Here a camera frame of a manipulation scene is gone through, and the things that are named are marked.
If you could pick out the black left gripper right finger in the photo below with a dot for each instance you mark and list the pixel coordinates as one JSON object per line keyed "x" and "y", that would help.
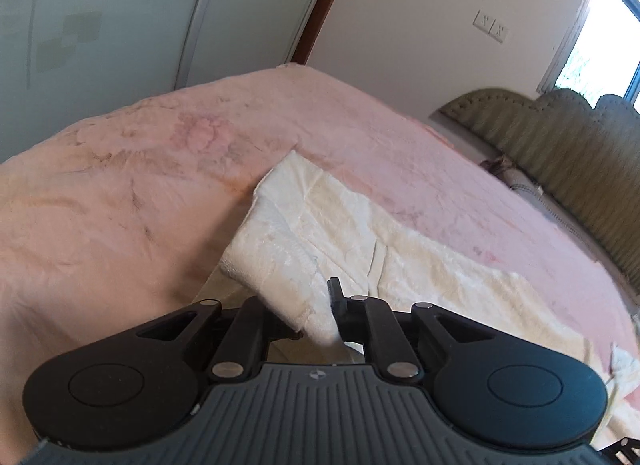
{"x": 493, "y": 387}

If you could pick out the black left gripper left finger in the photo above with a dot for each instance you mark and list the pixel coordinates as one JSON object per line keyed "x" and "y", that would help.
{"x": 143, "y": 383}

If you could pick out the cream white pants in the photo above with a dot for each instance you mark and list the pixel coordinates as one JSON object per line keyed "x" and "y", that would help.
{"x": 304, "y": 226}

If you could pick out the bedroom window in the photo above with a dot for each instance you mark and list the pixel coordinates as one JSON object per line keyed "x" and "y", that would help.
{"x": 599, "y": 54}

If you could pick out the pink bed blanket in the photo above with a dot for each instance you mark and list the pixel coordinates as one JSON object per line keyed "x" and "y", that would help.
{"x": 121, "y": 218}

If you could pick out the grey striped mattress edge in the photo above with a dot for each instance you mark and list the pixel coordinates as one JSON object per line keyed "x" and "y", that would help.
{"x": 519, "y": 183}

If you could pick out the olive green padded headboard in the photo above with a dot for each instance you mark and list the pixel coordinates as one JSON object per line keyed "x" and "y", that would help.
{"x": 586, "y": 157}

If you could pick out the white wardrobe doors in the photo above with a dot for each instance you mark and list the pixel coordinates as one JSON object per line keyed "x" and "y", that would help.
{"x": 63, "y": 60}

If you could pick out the white wall socket plate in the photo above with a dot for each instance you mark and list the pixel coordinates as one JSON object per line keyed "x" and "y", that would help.
{"x": 491, "y": 26}

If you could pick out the brown wooden door frame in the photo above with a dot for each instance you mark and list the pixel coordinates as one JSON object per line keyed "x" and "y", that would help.
{"x": 311, "y": 31}

